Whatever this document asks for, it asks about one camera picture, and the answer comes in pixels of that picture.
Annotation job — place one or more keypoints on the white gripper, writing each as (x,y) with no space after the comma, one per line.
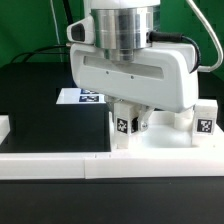
(160,75)

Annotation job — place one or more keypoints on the white square table top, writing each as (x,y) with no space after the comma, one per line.
(162,134)

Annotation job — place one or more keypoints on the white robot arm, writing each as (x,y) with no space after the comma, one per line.
(124,25)

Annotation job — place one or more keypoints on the white U-shaped obstacle fence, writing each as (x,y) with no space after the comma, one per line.
(159,162)

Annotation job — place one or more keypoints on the white marker sheet with tags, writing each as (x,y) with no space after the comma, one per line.
(69,96)

